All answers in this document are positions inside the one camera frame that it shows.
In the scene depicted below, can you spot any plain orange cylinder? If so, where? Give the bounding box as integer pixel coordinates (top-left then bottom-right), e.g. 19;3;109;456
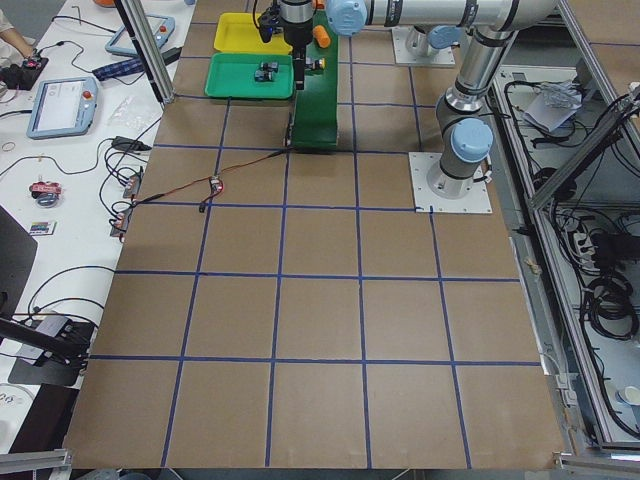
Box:
312;25;332;49

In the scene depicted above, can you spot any small controller circuit board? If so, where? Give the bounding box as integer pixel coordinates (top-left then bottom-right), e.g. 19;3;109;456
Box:
209;176;224;195

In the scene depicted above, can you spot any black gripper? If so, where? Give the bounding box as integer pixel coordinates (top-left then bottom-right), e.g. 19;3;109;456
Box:
257;0;314;90

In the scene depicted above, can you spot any upper teach pendant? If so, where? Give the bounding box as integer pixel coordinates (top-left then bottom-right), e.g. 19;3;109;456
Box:
104;13;176;57

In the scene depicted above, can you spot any green plastic tray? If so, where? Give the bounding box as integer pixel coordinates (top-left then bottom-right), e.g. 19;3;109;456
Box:
204;53;294;100

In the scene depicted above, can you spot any green conveyor belt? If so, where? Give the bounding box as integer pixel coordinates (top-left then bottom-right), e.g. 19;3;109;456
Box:
287;14;339;150

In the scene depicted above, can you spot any red black conveyor cable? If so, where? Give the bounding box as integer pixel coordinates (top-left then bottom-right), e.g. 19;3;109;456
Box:
132;147;296;214

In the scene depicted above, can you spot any lower teach pendant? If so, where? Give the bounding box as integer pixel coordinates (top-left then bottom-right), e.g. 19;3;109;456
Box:
26;77;99;140

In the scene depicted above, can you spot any black power adapter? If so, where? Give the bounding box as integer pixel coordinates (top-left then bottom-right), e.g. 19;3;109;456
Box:
111;136;152;153

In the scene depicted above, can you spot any teach pendant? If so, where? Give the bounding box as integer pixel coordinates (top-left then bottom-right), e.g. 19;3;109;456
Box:
26;77;99;140
104;13;176;57

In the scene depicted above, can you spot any aluminium frame post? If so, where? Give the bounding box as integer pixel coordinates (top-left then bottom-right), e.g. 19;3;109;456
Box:
114;0;175;105

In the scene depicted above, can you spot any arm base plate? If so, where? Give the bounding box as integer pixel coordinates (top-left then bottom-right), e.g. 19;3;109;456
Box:
408;152;493;215
392;25;461;68

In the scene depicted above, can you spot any yellow plastic tray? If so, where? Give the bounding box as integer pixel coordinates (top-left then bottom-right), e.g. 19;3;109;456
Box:
213;12;292;55

